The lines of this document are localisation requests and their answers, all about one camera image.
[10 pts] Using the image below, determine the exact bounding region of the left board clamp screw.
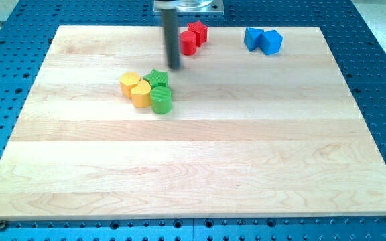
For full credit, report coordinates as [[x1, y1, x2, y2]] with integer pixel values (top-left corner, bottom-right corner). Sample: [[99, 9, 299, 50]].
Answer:
[[0, 220, 7, 231]]

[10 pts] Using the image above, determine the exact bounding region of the blue perforated metal base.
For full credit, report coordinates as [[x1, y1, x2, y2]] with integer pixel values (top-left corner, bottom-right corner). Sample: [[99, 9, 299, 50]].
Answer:
[[0, 0, 386, 240]]

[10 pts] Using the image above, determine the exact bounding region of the blue pentagon block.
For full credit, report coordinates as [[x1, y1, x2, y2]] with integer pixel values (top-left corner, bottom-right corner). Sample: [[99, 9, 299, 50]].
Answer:
[[244, 27, 264, 52]]

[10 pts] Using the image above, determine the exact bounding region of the yellow heart block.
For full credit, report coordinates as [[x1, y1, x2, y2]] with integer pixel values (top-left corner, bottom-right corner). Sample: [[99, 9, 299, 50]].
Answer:
[[131, 80, 151, 108]]

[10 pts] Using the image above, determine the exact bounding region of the green cylinder block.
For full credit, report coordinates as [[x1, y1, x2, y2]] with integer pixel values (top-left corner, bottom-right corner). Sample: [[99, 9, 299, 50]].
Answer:
[[150, 86, 172, 114]]

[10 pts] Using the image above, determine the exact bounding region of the red star block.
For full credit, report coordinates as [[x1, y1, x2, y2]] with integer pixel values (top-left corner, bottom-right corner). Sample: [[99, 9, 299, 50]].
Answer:
[[187, 21, 208, 47]]

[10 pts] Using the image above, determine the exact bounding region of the green star block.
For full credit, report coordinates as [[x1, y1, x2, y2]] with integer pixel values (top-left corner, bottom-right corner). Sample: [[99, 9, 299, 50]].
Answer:
[[143, 69, 169, 88]]

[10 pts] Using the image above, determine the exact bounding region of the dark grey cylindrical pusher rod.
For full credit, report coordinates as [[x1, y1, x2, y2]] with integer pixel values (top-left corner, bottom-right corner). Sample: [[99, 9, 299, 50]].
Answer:
[[161, 9, 181, 70]]

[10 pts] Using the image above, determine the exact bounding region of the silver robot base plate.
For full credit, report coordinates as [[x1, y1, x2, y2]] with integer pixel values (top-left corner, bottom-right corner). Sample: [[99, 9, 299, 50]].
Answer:
[[151, 0, 224, 16]]

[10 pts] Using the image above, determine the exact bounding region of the red cylinder block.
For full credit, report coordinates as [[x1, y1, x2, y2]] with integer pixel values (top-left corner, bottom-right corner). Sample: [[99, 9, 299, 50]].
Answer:
[[179, 31, 196, 56]]

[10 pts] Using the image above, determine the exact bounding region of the blue cube block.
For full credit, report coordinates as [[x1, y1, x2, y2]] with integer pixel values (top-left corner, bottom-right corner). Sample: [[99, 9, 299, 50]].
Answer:
[[259, 30, 283, 55]]

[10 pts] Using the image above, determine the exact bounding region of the yellow pentagon block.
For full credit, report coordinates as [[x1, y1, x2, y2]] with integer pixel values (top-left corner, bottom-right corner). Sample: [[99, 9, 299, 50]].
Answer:
[[119, 72, 141, 99]]

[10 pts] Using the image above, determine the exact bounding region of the light wooden board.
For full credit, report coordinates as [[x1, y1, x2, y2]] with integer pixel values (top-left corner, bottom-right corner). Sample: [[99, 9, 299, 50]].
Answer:
[[0, 25, 386, 220]]

